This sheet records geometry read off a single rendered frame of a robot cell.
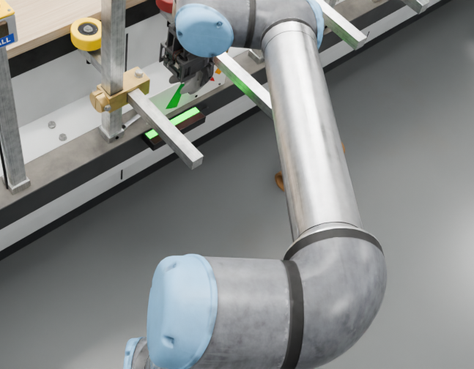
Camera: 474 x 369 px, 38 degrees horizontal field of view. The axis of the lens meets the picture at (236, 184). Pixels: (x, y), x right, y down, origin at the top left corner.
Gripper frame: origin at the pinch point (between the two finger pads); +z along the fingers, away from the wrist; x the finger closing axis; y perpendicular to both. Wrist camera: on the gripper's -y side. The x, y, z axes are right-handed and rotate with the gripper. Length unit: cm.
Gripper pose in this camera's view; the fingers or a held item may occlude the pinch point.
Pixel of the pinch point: (193, 87)
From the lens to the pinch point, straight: 146.4
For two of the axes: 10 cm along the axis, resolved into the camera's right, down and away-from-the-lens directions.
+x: 6.7, 6.7, -3.3
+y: -7.3, 4.9, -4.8
